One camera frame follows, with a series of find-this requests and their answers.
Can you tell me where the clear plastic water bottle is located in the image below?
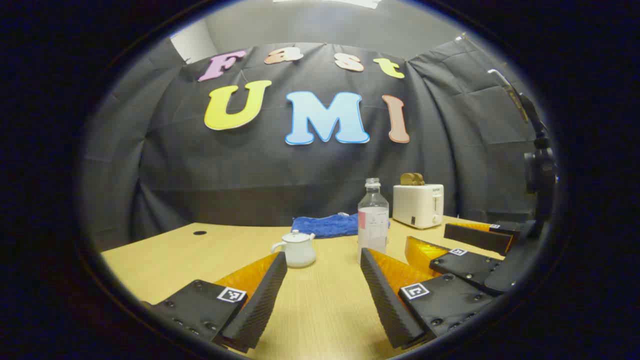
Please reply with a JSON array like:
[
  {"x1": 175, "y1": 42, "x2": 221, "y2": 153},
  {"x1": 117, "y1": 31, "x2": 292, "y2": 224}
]
[{"x1": 357, "y1": 178, "x2": 390, "y2": 263}]

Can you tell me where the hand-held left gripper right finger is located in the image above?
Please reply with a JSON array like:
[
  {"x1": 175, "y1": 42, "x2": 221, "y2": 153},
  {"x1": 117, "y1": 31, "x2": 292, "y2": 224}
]
[{"x1": 360, "y1": 247, "x2": 496, "y2": 351}]

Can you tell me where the white toaster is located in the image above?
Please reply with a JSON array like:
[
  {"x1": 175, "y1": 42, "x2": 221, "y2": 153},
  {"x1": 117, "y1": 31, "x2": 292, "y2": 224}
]
[{"x1": 392, "y1": 183, "x2": 445, "y2": 230}]

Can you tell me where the ceiling light panel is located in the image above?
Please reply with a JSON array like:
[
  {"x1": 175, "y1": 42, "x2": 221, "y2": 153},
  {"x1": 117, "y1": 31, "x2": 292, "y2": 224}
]
[{"x1": 272, "y1": 0, "x2": 381, "y2": 10}]

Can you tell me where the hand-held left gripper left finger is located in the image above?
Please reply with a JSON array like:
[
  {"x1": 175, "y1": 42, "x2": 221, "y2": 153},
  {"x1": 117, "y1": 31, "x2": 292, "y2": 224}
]
[{"x1": 142, "y1": 251, "x2": 288, "y2": 353}]

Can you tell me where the white ceramic teacup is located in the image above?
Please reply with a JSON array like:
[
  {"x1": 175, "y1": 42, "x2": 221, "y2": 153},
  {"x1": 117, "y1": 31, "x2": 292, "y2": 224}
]
[{"x1": 271, "y1": 233, "x2": 317, "y2": 269}]

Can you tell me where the blue towel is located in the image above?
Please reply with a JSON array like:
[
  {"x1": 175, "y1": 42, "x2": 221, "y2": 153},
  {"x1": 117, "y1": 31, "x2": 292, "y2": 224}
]
[{"x1": 291, "y1": 212, "x2": 391, "y2": 239}]

